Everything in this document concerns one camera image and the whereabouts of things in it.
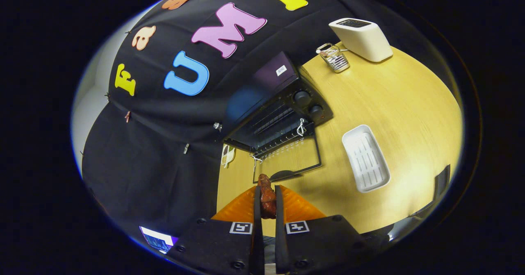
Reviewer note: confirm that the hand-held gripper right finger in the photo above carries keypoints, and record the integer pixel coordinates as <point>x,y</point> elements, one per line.
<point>279,234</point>

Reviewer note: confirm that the white divided spice dish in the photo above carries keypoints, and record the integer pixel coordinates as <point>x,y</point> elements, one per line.
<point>228,155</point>

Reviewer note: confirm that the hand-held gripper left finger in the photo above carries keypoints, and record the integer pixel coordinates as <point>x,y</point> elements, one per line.
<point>257,234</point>

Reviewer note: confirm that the lit computer screen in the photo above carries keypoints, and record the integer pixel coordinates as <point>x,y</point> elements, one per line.
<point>158,240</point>

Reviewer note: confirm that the silver clip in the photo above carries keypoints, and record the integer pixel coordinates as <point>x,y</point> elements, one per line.
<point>186,148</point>

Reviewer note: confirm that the black toaster oven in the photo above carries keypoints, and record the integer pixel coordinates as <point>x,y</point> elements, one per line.
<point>268,76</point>

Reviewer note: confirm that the white toaster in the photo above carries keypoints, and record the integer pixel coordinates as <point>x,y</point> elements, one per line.
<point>365,41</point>

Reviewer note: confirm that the pink clip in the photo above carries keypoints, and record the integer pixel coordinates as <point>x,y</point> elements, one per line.
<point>128,117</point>

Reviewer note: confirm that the white rectangular tray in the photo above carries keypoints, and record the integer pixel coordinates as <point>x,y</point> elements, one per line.
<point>366,158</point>

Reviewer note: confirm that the red meat piece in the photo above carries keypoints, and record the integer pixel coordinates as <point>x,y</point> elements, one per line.
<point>267,197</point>

